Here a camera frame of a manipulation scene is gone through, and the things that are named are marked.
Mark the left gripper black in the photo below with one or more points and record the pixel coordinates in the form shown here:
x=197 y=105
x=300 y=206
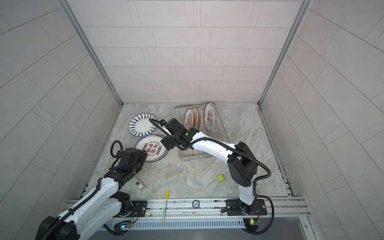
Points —
x=142 y=155

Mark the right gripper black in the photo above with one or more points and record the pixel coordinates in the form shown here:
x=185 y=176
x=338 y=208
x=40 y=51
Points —
x=167 y=142

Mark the orange sunburst plate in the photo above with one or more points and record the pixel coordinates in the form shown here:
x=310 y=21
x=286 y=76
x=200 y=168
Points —
x=189 y=119
x=195 y=117

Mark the red text white plate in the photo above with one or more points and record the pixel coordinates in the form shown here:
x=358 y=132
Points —
x=153 y=146

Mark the black striped white plate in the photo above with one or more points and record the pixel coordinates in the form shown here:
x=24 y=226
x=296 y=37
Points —
x=140 y=125

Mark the rearmost white plate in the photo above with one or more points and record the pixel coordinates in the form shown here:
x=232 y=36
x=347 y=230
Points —
x=209 y=116

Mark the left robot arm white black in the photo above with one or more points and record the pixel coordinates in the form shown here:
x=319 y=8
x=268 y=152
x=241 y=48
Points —
x=105 y=201

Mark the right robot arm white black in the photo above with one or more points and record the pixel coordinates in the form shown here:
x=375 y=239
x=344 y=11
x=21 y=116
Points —
x=241 y=162

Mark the black silver remote tool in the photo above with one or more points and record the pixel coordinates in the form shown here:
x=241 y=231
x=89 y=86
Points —
x=139 y=185

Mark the yellow white pen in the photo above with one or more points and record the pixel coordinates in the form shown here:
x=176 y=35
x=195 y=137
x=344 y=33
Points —
x=165 y=206

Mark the green cube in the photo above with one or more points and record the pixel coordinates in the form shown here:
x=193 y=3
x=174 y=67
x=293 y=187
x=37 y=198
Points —
x=220 y=178

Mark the left circuit board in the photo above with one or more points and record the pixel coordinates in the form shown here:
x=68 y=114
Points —
x=122 y=227

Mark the circuit board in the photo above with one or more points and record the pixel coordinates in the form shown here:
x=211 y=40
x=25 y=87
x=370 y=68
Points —
x=252 y=225
x=122 y=227

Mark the right circuit board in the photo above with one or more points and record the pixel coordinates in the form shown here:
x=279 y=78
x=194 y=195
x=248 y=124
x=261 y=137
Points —
x=252 y=225

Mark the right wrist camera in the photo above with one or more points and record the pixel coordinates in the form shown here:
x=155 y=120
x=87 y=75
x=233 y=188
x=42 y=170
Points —
x=163 y=122

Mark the metal wire dish rack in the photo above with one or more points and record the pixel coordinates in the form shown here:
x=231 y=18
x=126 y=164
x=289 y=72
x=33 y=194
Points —
x=218 y=131

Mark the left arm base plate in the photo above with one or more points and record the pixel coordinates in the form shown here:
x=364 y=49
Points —
x=141 y=207

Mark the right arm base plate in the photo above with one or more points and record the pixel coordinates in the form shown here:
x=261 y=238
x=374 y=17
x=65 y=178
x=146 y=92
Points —
x=234 y=207

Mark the aluminium mounting rail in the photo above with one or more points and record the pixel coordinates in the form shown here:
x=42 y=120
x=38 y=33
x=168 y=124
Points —
x=211 y=208

